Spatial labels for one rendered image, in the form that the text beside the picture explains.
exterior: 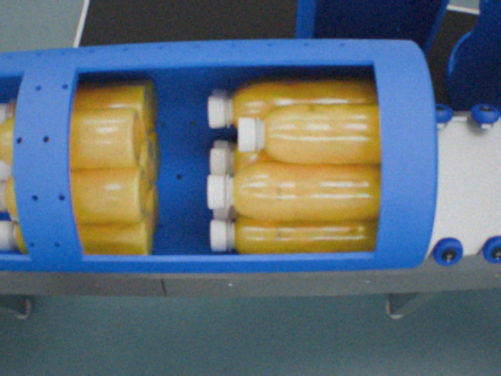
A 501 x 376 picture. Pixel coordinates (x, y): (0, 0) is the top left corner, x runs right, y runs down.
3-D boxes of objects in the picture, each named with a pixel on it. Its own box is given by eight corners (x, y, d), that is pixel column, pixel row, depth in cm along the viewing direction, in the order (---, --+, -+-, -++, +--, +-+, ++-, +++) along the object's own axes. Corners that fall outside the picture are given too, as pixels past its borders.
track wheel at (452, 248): (467, 243, 107) (464, 234, 109) (436, 244, 107) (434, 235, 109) (462, 268, 110) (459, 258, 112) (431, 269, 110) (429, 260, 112)
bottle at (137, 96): (142, 87, 96) (-3, 94, 96) (143, 145, 97) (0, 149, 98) (150, 81, 103) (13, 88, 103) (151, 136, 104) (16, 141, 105)
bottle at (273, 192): (377, 217, 100) (224, 218, 100) (378, 158, 100) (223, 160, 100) (386, 224, 93) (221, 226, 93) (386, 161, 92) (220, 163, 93)
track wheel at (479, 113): (503, 124, 113) (504, 112, 112) (474, 124, 113) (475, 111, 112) (495, 115, 117) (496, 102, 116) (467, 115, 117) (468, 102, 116)
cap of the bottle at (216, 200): (225, 206, 99) (210, 207, 99) (225, 174, 98) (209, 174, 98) (223, 209, 95) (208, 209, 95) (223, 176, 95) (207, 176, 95)
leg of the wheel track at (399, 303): (407, 318, 202) (463, 281, 142) (385, 319, 203) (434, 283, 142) (406, 295, 204) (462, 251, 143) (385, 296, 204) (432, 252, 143)
